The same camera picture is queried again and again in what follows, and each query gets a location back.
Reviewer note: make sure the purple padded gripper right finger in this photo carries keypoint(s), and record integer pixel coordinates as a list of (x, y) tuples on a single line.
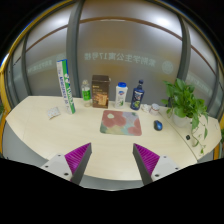
[(151, 166)]

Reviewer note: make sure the dark blue bottle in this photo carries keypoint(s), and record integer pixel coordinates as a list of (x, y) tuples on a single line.
[(137, 96)]

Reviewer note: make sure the white blue-cap lotion bottle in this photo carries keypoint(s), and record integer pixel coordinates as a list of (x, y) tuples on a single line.
[(121, 92)]

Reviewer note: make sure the white green shuttlecock tube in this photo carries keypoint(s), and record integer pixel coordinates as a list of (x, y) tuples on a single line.
[(64, 82)]

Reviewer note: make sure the clear green-label water bottle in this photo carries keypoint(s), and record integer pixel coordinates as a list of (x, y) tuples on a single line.
[(86, 94)]

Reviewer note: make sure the green potted plant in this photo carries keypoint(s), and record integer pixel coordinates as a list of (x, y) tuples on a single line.
[(182, 102)]

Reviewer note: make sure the small white patterned packet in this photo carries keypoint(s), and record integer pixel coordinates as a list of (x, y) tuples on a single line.
[(53, 112)]

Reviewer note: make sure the floral mouse pad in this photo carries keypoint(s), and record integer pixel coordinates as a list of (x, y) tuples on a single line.
[(120, 123)]

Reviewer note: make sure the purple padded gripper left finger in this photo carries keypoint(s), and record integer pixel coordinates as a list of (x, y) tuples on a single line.
[(71, 166)]

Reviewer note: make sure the small white cup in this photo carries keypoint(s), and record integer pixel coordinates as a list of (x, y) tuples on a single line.
[(154, 110)]

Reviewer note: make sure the small white crumpled packet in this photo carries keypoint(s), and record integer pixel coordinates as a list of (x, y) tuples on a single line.
[(145, 108)]

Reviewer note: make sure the blue computer mouse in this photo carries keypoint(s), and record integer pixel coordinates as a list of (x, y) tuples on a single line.
[(158, 126)]

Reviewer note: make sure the brown cardboard box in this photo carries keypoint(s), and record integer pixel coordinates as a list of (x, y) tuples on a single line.
[(100, 91)]

